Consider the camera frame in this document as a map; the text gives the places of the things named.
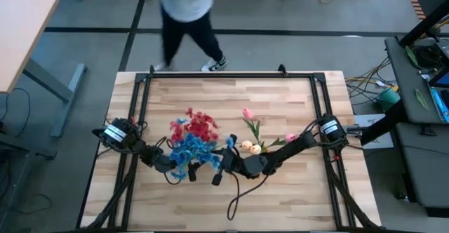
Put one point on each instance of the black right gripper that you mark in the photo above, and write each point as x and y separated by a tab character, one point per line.
232	161

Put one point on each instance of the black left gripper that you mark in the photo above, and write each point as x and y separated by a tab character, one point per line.
164	163

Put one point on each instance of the pink artificial tulip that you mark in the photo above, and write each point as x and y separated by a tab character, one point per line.
247	113
290	137

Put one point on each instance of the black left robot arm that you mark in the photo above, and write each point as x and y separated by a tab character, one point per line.
147	152

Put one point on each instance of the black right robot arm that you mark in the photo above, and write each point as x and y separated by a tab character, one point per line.
291	148

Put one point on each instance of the grey metal desk leg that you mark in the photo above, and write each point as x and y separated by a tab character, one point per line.
70	92

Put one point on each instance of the person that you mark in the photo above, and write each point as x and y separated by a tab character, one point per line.
186	1

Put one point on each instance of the green cup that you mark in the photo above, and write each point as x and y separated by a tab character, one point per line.
389	98

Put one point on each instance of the grey side desk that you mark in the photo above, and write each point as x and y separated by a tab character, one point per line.
403	85

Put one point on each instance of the green loose leaf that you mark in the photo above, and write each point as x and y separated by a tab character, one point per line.
421	99
411	55

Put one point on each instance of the light wood desk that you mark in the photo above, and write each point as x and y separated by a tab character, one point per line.
24	33

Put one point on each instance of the blue box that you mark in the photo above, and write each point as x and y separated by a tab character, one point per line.
440	105

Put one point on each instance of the black diagonal beam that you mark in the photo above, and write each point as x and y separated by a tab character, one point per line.
428	20

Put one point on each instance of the black aluminium table frame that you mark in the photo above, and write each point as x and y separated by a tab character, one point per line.
280	75

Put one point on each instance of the dark grey desk frame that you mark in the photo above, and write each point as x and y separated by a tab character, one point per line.
21	145

